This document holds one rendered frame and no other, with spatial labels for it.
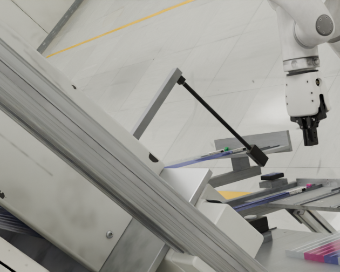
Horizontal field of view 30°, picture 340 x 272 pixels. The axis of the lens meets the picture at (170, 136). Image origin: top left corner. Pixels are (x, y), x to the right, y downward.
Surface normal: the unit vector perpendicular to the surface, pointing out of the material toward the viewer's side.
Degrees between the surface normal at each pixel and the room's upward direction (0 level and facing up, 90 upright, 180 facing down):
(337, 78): 0
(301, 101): 50
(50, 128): 90
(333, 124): 0
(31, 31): 90
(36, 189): 90
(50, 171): 90
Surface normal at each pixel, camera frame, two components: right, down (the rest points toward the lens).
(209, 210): -0.67, -0.62
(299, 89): -0.80, 0.15
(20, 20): 0.55, -0.04
